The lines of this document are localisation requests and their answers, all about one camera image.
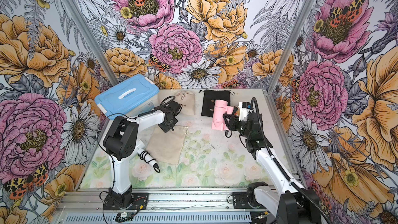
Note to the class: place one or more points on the blue lidded storage box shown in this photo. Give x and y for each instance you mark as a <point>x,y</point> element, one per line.
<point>129,98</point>

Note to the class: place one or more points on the white hair dryer left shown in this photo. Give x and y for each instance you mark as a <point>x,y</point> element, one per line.
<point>146,156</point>

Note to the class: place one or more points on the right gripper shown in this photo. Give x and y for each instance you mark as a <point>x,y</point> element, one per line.
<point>233,120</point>

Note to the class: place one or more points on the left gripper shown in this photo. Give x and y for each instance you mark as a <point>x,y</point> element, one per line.
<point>165,128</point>

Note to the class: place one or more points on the black hair dryer pouch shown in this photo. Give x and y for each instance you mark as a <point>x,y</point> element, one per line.
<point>210,97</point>

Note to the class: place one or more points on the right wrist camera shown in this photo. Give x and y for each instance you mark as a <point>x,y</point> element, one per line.
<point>244,110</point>

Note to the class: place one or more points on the aluminium front rail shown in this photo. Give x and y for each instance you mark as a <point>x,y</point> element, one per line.
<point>165,206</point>

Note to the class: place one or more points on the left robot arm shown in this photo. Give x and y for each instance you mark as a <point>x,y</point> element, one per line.
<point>121,143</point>

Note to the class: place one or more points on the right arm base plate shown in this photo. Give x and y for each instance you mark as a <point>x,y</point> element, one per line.
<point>243,200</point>

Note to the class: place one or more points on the pink hair dryer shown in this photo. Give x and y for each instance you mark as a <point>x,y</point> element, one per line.
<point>218,122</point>

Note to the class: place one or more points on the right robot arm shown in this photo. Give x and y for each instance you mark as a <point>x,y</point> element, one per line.
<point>289,202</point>

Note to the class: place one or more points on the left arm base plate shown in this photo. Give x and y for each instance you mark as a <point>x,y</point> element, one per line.
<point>130,202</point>

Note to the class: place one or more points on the beige cloth bag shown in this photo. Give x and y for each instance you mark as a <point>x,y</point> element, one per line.
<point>167,147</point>
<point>186,99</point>

